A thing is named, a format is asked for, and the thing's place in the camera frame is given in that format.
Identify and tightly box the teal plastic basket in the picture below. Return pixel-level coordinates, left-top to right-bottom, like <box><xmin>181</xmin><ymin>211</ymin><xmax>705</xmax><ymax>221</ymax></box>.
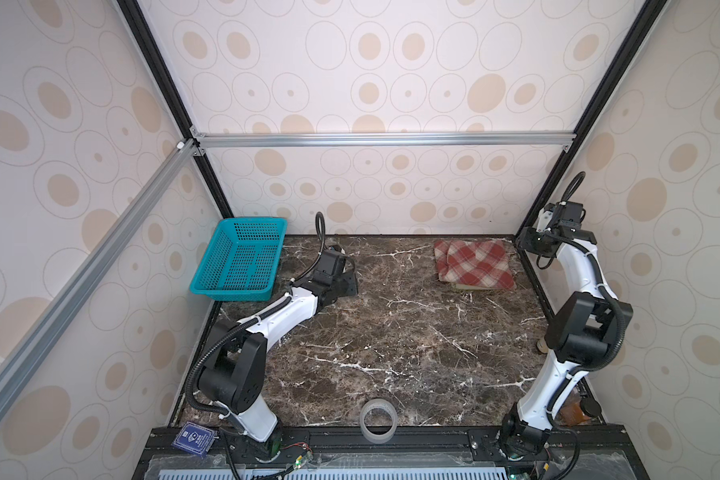
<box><xmin>190</xmin><ymin>217</ymin><xmax>287</xmax><ymax>302</ymax></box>

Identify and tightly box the blue card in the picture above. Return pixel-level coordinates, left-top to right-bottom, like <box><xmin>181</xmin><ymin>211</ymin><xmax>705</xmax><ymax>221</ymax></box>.
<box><xmin>172</xmin><ymin>422</ymin><xmax>216</xmax><ymax>457</ymax></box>

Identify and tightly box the brown bottle orange cap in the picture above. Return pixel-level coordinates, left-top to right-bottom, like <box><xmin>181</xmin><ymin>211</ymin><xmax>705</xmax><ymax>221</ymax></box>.
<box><xmin>536</xmin><ymin>338</ymin><xmax>549</xmax><ymax>354</ymax></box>

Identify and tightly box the clear tape roll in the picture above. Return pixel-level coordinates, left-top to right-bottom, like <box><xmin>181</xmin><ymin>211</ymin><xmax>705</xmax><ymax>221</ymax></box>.
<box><xmin>359</xmin><ymin>398</ymin><xmax>398</xmax><ymax>445</ymax></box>

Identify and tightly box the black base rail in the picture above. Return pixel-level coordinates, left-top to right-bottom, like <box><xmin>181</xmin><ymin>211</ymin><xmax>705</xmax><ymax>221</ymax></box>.
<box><xmin>132</xmin><ymin>425</ymin><xmax>648</xmax><ymax>479</ymax></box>

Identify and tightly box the red plaid skirt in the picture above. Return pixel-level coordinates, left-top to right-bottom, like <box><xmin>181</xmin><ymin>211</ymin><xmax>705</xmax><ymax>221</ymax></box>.
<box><xmin>434</xmin><ymin>240</ymin><xmax>515</xmax><ymax>287</ymax></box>

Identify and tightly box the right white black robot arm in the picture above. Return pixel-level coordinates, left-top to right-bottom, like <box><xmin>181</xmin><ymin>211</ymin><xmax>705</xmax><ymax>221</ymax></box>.
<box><xmin>498</xmin><ymin>227</ymin><xmax>633</xmax><ymax>460</ymax></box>

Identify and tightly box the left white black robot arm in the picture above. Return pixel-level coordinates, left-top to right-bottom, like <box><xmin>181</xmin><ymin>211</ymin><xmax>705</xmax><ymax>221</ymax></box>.
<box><xmin>184</xmin><ymin>271</ymin><xmax>358</xmax><ymax>443</ymax></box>

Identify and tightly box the brown jar black lid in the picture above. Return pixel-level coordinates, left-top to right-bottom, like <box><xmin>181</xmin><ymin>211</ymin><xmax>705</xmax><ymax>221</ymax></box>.
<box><xmin>559</xmin><ymin>397</ymin><xmax>602</xmax><ymax>426</ymax></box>

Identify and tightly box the olive green skirt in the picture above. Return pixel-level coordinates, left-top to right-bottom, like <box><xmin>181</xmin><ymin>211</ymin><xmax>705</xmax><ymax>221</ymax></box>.
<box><xmin>450</xmin><ymin>283</ymin><xmax>515</xmax><ymax>291</ymax></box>

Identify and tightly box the left slanted aluminium rail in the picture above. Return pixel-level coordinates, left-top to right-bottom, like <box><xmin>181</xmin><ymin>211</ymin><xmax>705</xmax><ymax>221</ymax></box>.
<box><xmin>0</xmin><ymin>139</ymin><xmax>198</xmax><ymax>421</ymax></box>

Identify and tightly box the horizontal aluminium rail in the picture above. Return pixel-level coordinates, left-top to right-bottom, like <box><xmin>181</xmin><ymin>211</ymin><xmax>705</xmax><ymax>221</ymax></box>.
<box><xmin>196</xmin><ymin>131</ymin><xmax>576</xmax><ymax>149</ymax></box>

